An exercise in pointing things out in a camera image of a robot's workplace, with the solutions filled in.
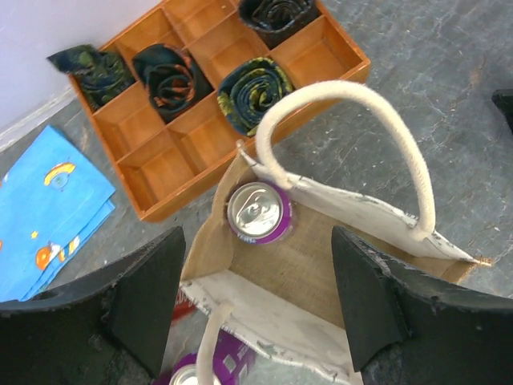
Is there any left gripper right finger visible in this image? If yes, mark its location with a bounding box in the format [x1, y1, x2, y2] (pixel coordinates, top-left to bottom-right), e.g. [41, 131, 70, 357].
[331, 226, 512, 384]

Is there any purple can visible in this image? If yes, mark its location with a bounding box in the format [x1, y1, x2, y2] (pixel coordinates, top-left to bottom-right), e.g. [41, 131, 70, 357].
[152, 330, 257, 385]
[226, 180, 294, 245]

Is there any purple can back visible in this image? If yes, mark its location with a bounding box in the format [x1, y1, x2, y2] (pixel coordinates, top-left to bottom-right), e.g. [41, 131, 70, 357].
[226, 180, 294, 245]

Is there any brown canvas bag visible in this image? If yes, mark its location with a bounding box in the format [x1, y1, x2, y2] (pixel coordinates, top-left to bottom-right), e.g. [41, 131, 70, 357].
[180, 80, 487, 384]

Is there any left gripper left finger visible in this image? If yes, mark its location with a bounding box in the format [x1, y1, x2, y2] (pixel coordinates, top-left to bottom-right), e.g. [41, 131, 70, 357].
[1, 226, 186, 384]

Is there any red cola can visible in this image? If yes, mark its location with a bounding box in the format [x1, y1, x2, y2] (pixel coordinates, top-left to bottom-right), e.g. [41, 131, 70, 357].
[172, 290, 196, 324]

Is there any blue printed folded cloth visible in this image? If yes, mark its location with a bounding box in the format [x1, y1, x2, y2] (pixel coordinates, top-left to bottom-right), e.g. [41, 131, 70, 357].
[1, 126, 115, 302]

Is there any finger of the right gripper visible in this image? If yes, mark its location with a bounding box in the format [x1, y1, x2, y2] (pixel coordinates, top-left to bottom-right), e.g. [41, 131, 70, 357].
[491, 89, 513, 132]

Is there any orange wooden divided tray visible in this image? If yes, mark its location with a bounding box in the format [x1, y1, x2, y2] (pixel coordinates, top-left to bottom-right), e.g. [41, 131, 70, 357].
[86, 1, 371, 221]

